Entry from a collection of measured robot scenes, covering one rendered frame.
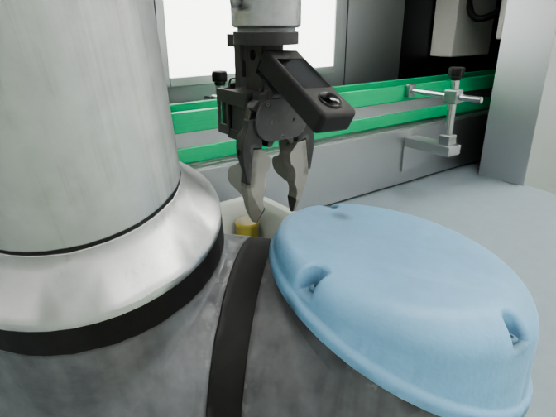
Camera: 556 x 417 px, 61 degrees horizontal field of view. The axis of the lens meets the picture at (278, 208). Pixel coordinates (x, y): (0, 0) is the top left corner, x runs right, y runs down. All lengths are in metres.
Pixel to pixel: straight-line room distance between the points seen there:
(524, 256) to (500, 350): 0.65
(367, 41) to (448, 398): 1.10
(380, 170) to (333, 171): 0.14
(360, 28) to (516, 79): 0.37
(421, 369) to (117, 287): 0.11
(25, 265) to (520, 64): 1.08
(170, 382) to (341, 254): 0.08
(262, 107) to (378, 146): 0.51
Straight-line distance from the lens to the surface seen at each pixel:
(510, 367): 0.20
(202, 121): 0.75
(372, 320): 0.17
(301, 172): 0.57
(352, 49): 1.20
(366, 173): 0.99
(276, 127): 0.53
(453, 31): 1.39
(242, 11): 0.52
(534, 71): 1.14
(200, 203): 0.20
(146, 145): 0.17
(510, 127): 1.17
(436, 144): 1.01
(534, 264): 0.81
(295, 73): 0.50
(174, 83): 0.90
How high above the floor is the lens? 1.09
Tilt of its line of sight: 22 degrees down
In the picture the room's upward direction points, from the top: straight up
